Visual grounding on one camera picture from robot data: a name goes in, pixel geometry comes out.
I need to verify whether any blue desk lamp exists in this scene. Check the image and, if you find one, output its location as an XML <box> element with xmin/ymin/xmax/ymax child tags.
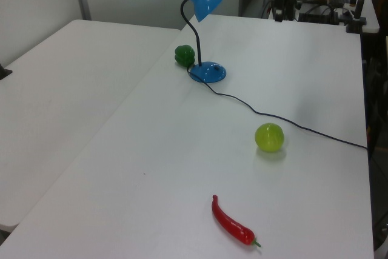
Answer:
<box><xmin>181</xmin><ymin>0</ymin><xmax>227</xmax><ymax>84</ymax></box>

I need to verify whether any black equipment box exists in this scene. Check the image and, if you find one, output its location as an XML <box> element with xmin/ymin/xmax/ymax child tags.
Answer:
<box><xmin>298</xmin><ymin>5</ymin><xmax>340</xmax><ymax>25</ymax></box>

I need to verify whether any green bell pepper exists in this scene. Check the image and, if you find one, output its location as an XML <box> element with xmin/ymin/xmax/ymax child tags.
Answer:
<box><xmin>173</xmin><ymin>44</ymin><xmax>196</xmax><ymax>68</ymax></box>

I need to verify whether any green apple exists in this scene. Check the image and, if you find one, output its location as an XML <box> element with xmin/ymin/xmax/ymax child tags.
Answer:
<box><xmin>254</xmin><ymin>123</ymin><xmax>286</xmax><ymax>153</ymax></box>

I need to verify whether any red chili pepper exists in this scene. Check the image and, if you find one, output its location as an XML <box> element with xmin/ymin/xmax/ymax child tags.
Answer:
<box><xmin>211</xmin><ymin>194</ymin><xmax>262</xmax><ymax>248</ymax></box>

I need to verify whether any black lamp power cable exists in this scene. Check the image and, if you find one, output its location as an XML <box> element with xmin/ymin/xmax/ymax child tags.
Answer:
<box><xmin>186</xmin><ymin>65</ymin><xmax>369</xmax><ymax>151</ymax></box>

